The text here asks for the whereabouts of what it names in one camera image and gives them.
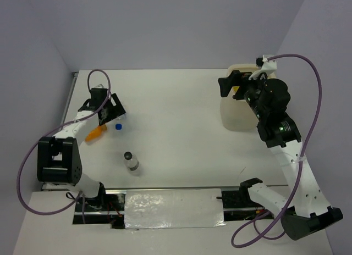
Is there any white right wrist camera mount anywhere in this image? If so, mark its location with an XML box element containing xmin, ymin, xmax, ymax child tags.
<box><xmin>249</xmin><ymin>54</ymin><xmax>277</xmax><ymax>80</ymax></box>

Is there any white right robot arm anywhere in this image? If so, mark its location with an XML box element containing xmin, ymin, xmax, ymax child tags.
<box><xmin>218</xmin><ymin>70</ymin><xmax>343</xmax><ymax>240</ymax></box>

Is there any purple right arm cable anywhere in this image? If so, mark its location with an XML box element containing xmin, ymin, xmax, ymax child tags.
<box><xmin>230</xmin><ymin>54</ymin><xmax>322</xmax><ymax>248</ymax></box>

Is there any orange juice bottle lying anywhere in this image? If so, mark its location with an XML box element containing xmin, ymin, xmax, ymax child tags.
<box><xmin>85</xmin><ymin>124</ymin><xmax>107</xmax><ymax>142</ymax></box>

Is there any metal rail with electronics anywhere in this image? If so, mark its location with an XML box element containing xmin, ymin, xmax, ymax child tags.
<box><xmin>72</xmin><ymin>187</ymin><xmax>265</xmax><ymax>230</ymax></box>

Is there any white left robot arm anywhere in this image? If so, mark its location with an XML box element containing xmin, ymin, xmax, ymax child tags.
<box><xmin>37</xmin><ymin>84</ymin><xmax>126</xmax><ymax>210</ymax></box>

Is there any silver foil sheet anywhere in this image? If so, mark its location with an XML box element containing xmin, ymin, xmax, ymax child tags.
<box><xmin>124</xmin><ymin>189</ymin><xmax>226</xmax><ymax>229</ymax></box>

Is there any beige plastic bin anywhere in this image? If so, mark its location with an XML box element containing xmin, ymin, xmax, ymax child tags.
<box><xmin>220</xmin><ymin>64</ymin><xmax>275</xmax><ymax>131</ymax></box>

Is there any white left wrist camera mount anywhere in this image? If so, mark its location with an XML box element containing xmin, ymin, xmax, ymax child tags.
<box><xmin>93</xmin><ymin>84</ymin><xmax>106</xmax><ymax>89</ymax></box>

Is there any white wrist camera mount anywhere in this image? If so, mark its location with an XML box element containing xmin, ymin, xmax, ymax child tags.
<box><xmin>249</xmin><ymin>54</ymin><xmax>277</xmax><ymax>80</ymax></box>
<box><xmin>93</xmin><ymin>84</ymin><xmax>106</xmax><ymax>89</ymax></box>

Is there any clear Pepsi-label bottle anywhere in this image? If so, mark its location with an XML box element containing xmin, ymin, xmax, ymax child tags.
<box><xmin>114</xmin><ymin>114</ymin><xmax>126</xmax><ymax>130</ymax></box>

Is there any clear bottle black cap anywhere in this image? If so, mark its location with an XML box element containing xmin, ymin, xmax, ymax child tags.
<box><xmin>124</xmin><ymin>151</ymin><xmax>140</xmax><ymax>176</ymax></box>

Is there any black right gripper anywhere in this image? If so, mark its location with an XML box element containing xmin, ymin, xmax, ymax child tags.
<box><xmin>217</xmin><ymin>69</ymin><xmax>268</xmax><ymax>119</ymax></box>

